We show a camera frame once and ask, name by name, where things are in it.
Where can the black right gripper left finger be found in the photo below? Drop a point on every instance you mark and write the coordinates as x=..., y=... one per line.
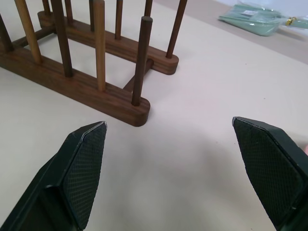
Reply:
x=72, y=183

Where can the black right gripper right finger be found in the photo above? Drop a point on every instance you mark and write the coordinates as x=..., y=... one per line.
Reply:
x=272, y=178

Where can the wooden peg rack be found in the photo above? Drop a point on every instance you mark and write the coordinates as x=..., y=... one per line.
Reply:
x=101, y=60

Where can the pale green plastic bag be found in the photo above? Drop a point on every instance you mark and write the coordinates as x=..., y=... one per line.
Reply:
x=260, y=20

